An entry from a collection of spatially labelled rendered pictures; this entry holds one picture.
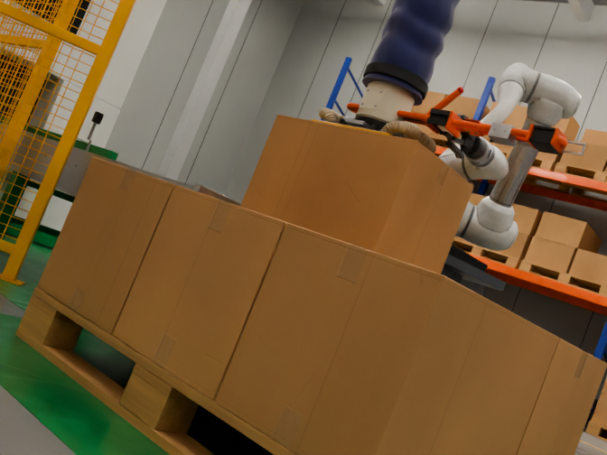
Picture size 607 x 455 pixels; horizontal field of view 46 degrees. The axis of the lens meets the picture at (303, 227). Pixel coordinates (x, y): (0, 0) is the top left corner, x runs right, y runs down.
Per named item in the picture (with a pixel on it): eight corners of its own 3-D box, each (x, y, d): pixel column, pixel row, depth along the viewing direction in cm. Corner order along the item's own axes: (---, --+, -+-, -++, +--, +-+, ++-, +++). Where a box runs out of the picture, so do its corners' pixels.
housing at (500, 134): (486, 134, 212) (491, 121, 213) (495, 143, 217) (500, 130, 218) (507, 138, 208) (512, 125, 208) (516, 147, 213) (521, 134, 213)
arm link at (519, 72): (504, 72, 278) (536, 85, 277) (511, 51, 290) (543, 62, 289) (490, 98, 288) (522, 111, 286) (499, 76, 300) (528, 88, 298)
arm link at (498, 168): (497, 165, 241) (461, 173, 248) (514, 181, 252) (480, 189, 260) (496, 137, 244) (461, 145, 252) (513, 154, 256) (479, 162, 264)
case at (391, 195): (234, 219, 245) (277, 114, 248) (303, 251, 275) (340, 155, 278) (368, 266, 206) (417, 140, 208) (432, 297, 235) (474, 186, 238)
